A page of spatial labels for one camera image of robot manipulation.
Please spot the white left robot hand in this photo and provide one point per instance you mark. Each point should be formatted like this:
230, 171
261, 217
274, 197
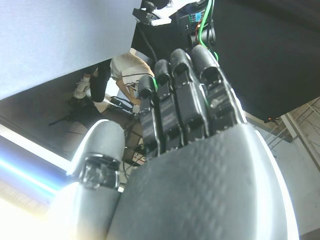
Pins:
200, 187

